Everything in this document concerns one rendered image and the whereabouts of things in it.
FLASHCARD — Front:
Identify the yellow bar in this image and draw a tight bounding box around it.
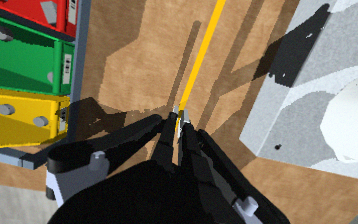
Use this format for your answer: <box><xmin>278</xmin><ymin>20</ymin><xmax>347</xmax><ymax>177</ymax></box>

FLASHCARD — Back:
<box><xmin>175</xmin><ymin>0</ymin><xmax>226</xmax><ymax>131</ymax></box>

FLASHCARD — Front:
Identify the green open bin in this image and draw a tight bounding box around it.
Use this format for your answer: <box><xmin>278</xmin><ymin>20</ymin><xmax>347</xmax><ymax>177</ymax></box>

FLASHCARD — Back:
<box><xmin>0</xmin><ymin>16</ymin><xmax>75</xmax><ymax>95</ymax></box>

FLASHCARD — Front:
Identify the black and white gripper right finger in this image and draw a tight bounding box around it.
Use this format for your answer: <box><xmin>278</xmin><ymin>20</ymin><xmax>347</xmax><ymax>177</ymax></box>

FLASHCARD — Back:
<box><xmin>177</xmin><ymin>109</ymin><xmax>291</xmax><ymax>224</ymax></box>

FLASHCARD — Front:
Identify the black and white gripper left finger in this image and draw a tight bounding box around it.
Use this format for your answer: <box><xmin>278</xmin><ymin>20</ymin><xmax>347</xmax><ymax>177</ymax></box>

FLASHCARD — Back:
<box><xmin>46</xmin><ymin>105</ymin><xmax>179</xmax><ymax>218</ymax></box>

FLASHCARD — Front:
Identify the red bin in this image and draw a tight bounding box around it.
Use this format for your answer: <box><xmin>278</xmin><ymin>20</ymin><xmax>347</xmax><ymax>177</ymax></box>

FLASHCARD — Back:
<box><xmin>0</xmin><ymin>0</ymin><xmax>79</xmax><ymax>38</ymax></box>

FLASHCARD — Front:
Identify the grey shelf rack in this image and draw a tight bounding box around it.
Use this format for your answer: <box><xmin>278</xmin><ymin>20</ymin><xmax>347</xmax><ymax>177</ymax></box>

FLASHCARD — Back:
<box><xmin>0</xmin><ymin>0</ymin><xmax>91</xmax><ymax>170</ymax></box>

